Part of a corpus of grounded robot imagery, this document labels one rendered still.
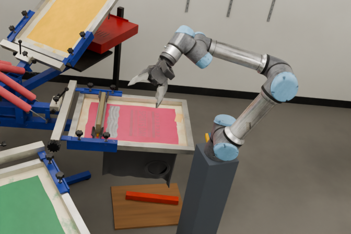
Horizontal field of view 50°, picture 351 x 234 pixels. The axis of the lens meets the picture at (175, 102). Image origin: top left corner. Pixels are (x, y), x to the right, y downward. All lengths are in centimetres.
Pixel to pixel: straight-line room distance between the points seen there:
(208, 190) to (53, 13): 194
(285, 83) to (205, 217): 101
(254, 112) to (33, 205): 118
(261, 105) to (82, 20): 184
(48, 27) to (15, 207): 159
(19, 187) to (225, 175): 109
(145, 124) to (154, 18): 202
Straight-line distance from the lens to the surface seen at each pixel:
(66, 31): 312
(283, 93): 167
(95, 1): 324
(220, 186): 216
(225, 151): 183
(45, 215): 203
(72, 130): 246
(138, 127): 257
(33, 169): 227
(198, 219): 230
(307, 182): 408
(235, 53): 174
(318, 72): 517
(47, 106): 259
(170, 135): 254
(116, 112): 268
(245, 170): 391
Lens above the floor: 251
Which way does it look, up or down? 33 degrees down
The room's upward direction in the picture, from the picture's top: 10 degrees clockwise
